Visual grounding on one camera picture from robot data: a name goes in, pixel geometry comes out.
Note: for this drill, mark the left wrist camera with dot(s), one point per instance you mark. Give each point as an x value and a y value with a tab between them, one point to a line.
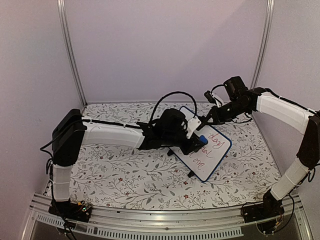
192	125

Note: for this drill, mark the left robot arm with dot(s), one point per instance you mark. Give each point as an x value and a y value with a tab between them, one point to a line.
75	131

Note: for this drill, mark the right aluminium frame post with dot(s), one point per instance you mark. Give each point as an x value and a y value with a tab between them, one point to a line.
264	42

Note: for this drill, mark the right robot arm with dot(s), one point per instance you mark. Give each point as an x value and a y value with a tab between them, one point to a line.
302	142

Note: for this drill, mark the floral patterned table mat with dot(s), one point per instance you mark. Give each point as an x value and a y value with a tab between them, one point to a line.
124	177

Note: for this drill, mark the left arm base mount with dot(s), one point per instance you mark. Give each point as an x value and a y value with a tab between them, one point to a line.
78	211

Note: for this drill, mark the wire whiteboard stand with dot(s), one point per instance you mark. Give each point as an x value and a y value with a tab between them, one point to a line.
191	173

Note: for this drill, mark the aluminium frame post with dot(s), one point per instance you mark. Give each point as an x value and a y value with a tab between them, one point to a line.
61	7
264	42

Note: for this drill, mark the front aluminium rail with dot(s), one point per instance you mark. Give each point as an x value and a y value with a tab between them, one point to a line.
107	223

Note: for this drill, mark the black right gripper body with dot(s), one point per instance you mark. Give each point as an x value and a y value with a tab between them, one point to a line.
234	111

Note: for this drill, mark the small blue-framed whiteboard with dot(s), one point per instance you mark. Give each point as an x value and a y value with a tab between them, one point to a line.
206	160

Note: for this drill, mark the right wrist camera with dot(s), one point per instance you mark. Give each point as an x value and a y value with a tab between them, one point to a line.
213	98

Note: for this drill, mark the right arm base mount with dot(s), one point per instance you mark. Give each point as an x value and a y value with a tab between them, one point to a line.
262	212

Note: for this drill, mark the left aluminium frame post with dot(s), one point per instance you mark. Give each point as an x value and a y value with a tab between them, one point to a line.
61	7

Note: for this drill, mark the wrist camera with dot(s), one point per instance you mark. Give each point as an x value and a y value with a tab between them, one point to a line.
192	125
213	98

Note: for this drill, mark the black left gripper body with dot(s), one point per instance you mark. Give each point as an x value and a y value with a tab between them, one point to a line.
171	139

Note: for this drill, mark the blue whiteboard eraser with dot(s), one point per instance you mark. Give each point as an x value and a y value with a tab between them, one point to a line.
203	139

